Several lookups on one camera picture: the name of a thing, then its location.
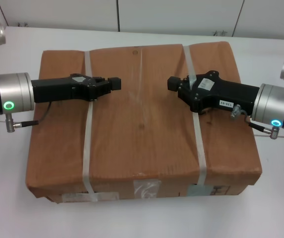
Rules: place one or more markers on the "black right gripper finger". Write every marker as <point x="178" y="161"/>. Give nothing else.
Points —
<point x="184" y="94"/>
<point x="175" y="80"/>

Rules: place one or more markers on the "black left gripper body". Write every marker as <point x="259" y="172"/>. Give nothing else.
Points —
<point x="57" y="89"/>

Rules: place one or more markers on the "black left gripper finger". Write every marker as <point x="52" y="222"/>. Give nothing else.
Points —
<point x="101" y="79"/>
<point x="102" y="90"/>

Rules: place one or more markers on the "brown cardboard box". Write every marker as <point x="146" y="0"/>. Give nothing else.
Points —
<point x="142" y="124"/>

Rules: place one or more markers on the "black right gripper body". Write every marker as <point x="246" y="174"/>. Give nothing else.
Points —
<point x="221" y="96"/>

